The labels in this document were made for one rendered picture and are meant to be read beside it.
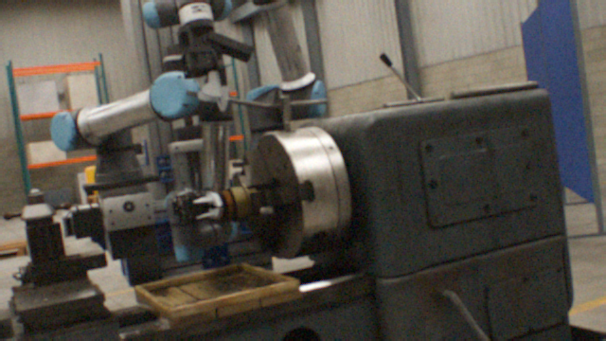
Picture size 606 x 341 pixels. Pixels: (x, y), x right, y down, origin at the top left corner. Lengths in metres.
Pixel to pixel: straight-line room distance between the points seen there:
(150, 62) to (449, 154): 1.13
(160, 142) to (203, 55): 0.83
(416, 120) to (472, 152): 0.18
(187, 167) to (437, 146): 0.95
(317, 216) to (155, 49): 1.05
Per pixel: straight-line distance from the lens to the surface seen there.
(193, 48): 1.68
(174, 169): 2.38
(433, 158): 1.74
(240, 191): 1.71
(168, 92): 1.87
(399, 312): 1.72
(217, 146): 2.00
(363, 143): 1.66
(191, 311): 1.54
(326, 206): 1.65
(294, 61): 2.25
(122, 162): 2.24
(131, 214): 2.12
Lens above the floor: 1.22
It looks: 3 degrees down
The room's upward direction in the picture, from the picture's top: 8 degrees counter-clockwise
